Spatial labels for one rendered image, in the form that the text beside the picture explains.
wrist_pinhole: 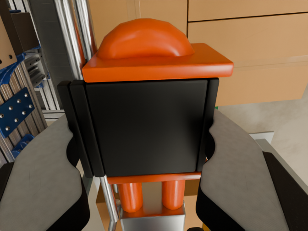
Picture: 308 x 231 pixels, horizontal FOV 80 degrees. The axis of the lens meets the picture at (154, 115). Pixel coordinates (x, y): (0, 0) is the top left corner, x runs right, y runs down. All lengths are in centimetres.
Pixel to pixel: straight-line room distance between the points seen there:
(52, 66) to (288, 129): 204
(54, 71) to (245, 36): 106
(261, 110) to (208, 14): 122
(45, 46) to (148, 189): 116
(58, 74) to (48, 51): 14
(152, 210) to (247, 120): 173
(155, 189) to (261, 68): 87
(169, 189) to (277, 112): 184
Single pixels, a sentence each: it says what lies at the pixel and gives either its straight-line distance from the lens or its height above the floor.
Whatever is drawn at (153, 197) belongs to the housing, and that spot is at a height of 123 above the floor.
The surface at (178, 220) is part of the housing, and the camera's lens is 20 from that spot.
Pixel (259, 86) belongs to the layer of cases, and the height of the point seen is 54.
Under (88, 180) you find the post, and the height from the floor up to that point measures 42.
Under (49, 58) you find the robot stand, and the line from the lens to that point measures 130.
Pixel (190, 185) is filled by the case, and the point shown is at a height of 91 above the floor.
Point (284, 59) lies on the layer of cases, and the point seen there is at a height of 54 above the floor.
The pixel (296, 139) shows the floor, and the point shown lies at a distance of 232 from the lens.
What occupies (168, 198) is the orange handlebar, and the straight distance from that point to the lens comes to 18.
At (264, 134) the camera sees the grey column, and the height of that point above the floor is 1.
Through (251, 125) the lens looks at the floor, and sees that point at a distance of 193.
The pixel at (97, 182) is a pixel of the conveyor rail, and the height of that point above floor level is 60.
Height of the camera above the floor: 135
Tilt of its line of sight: 58 degrees down
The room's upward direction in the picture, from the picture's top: 174 degrees clockwise
